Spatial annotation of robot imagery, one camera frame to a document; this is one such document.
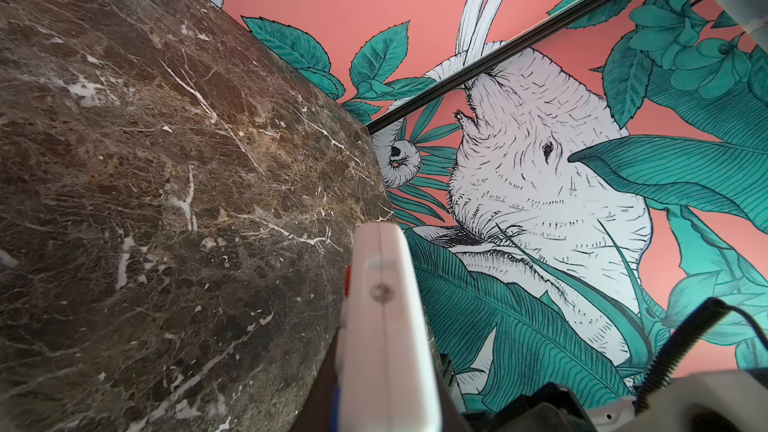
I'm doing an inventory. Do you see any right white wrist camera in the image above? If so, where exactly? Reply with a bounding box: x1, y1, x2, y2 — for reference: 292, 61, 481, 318
587, 368, 767, 432

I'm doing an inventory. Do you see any right black frame post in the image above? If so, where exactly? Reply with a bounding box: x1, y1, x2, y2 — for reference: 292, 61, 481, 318
366, 0, 611, 135

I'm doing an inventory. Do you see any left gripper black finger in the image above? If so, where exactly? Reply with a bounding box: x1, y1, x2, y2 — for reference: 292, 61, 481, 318
290, 328, 341, 432

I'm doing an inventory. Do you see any white remote control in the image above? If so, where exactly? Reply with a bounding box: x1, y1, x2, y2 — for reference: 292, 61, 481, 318
331, 222, 443, 431

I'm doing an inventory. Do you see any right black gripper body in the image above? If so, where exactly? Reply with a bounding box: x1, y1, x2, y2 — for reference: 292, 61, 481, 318
464, 382, 596, 432

